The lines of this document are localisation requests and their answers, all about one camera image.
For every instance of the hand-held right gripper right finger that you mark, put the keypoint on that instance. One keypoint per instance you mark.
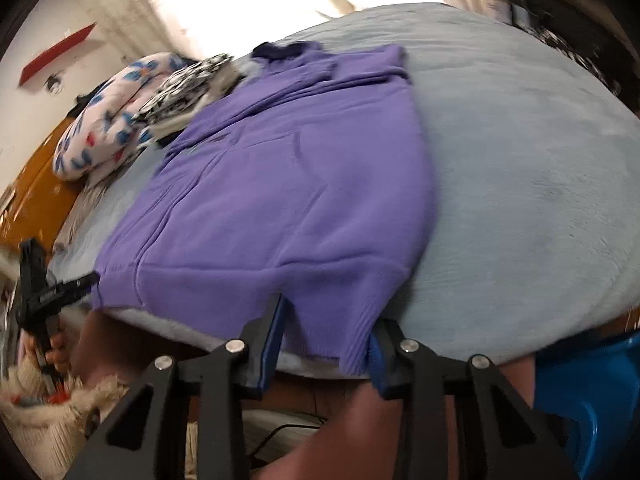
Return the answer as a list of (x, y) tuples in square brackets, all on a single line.
[(380, 370)]

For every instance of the beige striped cloth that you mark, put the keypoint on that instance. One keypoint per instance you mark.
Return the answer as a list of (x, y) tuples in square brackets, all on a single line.
[(87, 200)]

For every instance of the red wall shelf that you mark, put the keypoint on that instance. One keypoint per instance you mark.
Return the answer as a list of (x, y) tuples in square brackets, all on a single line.
[(55, 55)]

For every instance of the blue plastic stool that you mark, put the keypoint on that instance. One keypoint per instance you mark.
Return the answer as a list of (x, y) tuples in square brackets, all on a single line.
[(590, 395)]

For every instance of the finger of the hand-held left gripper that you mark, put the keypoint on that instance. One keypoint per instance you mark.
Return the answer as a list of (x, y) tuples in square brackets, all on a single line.
[(32, 265), (82, 284)]

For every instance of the white leaf print curtain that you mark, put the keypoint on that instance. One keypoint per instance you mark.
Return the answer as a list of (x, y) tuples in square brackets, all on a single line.
[(240, 0)]

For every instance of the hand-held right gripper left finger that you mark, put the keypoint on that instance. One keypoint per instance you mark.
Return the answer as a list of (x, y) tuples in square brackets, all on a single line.
[(270, 355)]

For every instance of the bed base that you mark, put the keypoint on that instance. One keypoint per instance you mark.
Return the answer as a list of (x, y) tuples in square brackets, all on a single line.
[(350, 435)]

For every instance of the cream fluffy cloth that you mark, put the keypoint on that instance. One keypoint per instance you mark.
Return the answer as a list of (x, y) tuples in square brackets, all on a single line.
[(40, 425)]

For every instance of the orange wooden headboard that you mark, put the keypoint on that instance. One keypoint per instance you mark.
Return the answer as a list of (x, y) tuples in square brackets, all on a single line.
[(35, 185)]

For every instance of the purple zip hoodie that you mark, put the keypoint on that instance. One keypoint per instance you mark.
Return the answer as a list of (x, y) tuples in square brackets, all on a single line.
[(280, 200)]

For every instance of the black and white printed garment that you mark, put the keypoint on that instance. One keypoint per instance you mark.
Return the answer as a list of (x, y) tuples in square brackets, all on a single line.
[(175, 90)]

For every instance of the light blue bed blanket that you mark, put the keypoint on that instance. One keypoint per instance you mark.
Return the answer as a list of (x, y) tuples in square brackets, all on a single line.
[(525, 185)]

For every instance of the person's left hand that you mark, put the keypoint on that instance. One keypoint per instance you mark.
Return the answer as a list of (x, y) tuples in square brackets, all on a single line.
[(59, 352)]

